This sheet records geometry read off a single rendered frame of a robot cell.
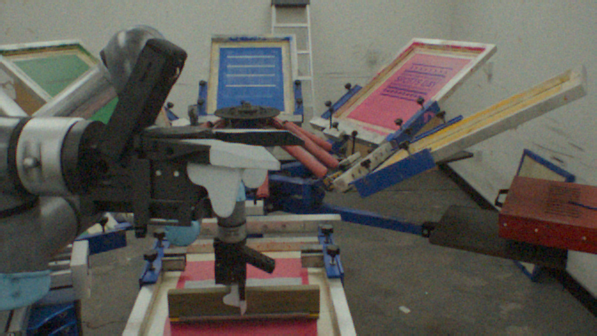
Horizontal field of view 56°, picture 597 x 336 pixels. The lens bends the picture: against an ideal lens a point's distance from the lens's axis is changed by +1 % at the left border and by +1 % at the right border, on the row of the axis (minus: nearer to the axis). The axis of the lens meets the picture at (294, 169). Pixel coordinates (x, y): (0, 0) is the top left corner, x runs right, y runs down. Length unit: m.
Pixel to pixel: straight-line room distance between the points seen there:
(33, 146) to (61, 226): 0.14
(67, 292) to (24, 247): 0.81
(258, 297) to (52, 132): 1.06
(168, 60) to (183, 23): 5.29
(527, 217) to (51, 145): 1.66
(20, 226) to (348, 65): 5.36
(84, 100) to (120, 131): 0.86
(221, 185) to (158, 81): 0.11
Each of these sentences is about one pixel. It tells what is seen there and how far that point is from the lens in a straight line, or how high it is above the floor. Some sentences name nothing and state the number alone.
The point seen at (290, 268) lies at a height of 0.95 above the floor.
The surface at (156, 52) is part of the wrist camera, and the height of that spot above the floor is 1.75.
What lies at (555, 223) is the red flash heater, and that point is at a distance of 1.98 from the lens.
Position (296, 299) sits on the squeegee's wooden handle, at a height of 1.02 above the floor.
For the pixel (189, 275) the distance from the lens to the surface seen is 1.82.
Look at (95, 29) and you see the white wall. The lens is 5.95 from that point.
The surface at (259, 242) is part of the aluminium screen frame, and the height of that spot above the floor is 0.99.
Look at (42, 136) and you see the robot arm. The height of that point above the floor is 1.68.
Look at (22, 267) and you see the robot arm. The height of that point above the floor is 1.55.
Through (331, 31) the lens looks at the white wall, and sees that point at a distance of 5.77.
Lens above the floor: 1.80
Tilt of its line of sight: 18 degrees down
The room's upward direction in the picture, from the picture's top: straight up
